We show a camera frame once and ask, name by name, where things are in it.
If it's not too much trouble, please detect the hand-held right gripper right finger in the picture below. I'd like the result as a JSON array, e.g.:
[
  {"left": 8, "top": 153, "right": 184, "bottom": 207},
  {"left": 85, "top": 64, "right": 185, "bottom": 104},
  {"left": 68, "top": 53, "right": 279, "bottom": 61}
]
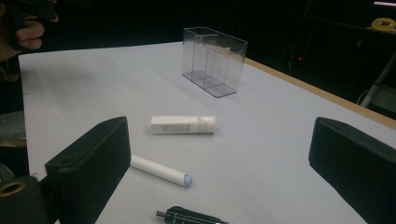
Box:
[{"left": 308, "top": 117, "right": 396, "bottom": 224}]

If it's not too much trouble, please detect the white metal stand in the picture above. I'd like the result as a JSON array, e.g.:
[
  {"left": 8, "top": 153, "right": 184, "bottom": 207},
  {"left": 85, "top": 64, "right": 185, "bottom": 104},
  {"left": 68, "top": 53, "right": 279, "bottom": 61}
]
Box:
[{"left": 361, "top": 52, "right": 396, "bottom": 108}]

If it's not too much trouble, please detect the clear plastic organizer box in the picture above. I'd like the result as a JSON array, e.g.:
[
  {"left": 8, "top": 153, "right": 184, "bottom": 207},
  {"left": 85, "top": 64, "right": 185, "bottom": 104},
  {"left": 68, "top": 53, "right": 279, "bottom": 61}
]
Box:
[{"left": 181, "top": 26, "right": 249, "bottom": 99}]

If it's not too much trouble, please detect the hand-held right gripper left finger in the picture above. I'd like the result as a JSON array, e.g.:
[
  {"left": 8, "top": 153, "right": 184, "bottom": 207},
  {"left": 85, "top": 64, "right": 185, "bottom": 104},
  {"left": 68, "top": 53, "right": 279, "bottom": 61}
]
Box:
[{"left": 45, "top": 116, "right": 133, "bottom": 224}]

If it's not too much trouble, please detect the white pen with blue cap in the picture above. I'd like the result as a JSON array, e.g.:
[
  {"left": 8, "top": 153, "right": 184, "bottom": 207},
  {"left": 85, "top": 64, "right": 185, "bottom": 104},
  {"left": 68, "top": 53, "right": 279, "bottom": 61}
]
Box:
[{"left": 130, "top": 154, "right": 193, "bottom": 189}]

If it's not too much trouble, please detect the yellow tape roll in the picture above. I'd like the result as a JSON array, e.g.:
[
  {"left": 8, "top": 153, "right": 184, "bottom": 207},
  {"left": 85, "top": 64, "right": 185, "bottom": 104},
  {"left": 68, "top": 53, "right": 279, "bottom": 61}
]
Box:
[{"left": 371, "top": 17, "right": 396, "bottom": 32}]

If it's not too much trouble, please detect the white table cover sheet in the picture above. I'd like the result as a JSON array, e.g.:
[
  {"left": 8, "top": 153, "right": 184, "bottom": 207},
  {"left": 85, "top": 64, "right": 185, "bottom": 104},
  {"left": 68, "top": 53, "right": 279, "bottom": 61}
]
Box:
[{"left": 18, "top": 41, "right": 396, "bottom": 224}]

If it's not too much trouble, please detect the white printed tube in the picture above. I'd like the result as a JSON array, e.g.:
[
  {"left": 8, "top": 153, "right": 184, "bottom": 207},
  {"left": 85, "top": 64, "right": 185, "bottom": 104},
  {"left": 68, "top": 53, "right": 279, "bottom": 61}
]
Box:
[{"left": 150, "top": 115, "right": 217, "bottom": 135}]

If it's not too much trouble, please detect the black pen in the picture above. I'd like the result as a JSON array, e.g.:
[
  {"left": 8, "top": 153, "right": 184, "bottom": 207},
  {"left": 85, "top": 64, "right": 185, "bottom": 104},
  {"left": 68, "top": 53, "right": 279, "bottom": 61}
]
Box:
[{"left": 155, "top": 205, "right": 230, "bottom": 224}]

